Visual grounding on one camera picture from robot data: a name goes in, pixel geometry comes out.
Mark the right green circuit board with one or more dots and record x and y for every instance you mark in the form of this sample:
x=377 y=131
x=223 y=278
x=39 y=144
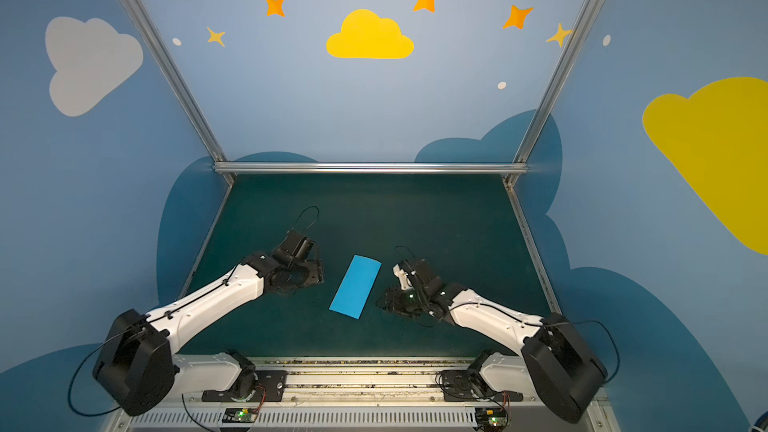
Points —
x=491 y=419

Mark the slanted aluminium post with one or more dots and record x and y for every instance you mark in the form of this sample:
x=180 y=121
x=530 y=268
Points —
x=161 y=54
x=583 y=24

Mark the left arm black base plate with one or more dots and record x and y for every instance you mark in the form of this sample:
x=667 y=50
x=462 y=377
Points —
x=270 y=387

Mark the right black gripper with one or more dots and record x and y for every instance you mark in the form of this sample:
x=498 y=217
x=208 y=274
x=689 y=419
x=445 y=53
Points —
x=395 y=298

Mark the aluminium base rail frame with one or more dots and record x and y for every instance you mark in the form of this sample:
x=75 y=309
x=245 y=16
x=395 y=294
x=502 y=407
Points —
x=360 y=394

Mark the right slanted aluminium post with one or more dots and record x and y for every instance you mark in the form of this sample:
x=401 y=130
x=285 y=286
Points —
x=583 y=24

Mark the left green circuit board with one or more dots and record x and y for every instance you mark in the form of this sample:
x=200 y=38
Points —
x=240 y=416

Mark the green circuit board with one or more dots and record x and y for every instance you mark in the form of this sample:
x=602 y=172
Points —
x=491 y=419
x=240 y=416

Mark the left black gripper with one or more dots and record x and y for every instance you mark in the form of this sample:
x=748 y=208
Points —
x=306 y=274

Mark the back horizontal aluminium bar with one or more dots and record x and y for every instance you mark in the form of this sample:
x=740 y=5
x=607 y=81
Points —
x=367 y=168

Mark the left slanted aluminium post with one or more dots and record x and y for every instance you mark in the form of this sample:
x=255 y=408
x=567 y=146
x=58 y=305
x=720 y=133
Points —
x=161 y=54

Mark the blue square paper sheet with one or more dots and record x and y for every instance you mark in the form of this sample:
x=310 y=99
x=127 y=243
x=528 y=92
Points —
x=354 y=290

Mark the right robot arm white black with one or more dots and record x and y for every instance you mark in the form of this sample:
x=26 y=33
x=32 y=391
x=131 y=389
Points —
x=548 y=359

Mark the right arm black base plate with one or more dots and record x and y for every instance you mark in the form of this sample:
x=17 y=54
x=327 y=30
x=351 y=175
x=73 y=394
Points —
x=466 y=386

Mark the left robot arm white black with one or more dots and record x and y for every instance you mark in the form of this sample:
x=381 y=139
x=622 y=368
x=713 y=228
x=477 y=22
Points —
x=140 y=363

